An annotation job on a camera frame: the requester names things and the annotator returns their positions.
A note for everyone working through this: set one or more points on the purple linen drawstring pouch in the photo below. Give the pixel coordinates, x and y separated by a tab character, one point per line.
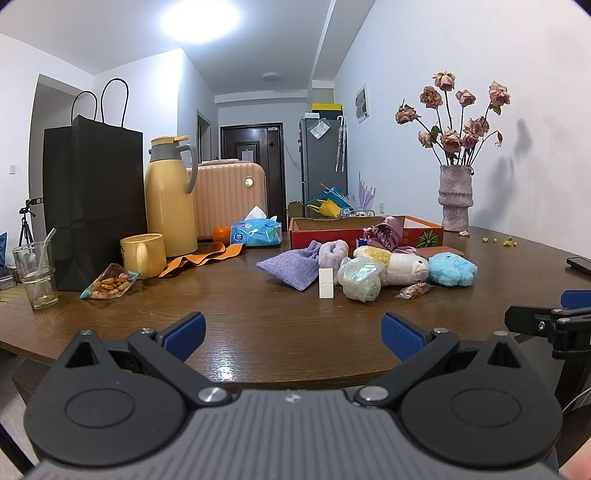
298	268

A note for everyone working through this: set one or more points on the pink ribbed vase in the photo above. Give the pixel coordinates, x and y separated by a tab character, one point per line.
455	196

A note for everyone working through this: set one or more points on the clear drinking glass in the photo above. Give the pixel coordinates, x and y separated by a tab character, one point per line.
36	272

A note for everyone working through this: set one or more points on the mauve satin scrunchie bonnet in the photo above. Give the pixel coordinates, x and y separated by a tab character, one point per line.
388	235

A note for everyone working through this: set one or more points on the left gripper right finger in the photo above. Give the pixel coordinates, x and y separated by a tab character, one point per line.
420	353

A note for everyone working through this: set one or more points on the camera tripod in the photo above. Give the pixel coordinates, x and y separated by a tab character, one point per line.
26	236

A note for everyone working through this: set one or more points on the yellow thermos jug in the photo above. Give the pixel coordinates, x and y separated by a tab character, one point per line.
170	179

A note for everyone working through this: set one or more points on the yellow blue bag pile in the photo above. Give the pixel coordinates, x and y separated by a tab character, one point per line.
332	203

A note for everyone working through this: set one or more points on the orange fruit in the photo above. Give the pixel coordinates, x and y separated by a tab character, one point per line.
221	235

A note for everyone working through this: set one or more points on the red orange cardboard box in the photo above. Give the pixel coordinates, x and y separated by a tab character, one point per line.
416	232

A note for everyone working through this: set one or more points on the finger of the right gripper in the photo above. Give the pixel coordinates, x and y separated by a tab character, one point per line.
531	321
576	299

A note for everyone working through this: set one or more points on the snack packet with nuts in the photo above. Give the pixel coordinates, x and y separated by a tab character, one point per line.
112	283

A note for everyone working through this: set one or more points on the blue tissue pack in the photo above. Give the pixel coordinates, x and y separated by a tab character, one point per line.
257	230

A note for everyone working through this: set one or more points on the grey refrigerator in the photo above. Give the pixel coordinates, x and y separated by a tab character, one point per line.
322	160

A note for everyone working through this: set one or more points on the small snack wrapper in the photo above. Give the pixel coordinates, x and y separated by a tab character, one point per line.
414	291

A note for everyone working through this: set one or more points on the black paper shopping bag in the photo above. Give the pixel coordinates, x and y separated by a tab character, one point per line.
93	196

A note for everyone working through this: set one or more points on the small white box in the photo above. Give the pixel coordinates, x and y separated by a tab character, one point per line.
326	285

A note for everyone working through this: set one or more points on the dark brown entrance door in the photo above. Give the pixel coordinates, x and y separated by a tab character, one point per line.
259	147

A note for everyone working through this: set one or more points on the pink ribbed suitcase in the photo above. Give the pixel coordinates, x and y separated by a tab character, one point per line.
218	197

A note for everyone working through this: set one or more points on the light blue fluffy plush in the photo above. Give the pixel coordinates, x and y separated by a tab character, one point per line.
451	270

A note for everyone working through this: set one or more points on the black smartphone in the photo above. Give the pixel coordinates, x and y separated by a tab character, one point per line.
580	264

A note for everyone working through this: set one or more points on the red brown sponge block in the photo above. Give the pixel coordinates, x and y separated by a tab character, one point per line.
429	252

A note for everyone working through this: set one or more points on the white yellow sheep plush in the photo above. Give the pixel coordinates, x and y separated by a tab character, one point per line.
400	269

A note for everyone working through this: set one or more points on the dried pink roses bouquet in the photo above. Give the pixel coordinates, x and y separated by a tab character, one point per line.
455	138

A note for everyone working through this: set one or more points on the lilac fluffy towel roll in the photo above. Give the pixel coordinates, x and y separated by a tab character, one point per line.
331	254

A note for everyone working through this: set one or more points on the yellow ceramic mug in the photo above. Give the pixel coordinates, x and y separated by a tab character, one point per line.
144	254

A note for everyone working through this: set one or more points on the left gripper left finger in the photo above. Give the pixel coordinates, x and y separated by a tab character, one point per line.
163	354

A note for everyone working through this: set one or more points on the iridescent plastic ball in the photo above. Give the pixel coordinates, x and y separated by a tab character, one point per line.
360	278

